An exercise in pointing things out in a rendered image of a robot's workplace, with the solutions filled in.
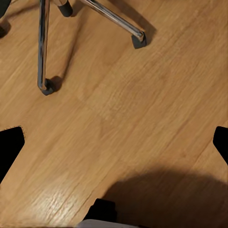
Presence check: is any swivel chair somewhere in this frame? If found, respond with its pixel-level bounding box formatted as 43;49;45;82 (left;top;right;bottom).
0;0;147;95

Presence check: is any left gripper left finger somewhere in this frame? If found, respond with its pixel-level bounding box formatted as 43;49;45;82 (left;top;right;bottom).
0;126;25;184

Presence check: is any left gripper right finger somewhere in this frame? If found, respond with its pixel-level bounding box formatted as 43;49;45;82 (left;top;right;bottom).
213;126;228;165

